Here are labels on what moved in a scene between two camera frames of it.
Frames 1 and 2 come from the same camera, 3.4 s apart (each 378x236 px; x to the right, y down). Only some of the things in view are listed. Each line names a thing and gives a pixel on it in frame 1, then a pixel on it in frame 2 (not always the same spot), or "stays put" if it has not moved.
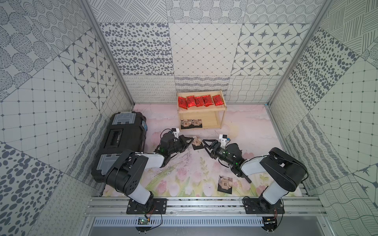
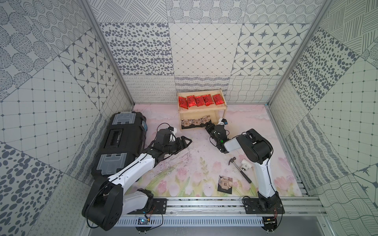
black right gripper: x=215 y=143 -> x=208 y=128
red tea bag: x=191 y=101 stays put
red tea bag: x=199 y=101 stays put
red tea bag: x=182 y=102 stays put
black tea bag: x=197 y=143 -> x=205 y=119
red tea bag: x=207 y=100 stays put
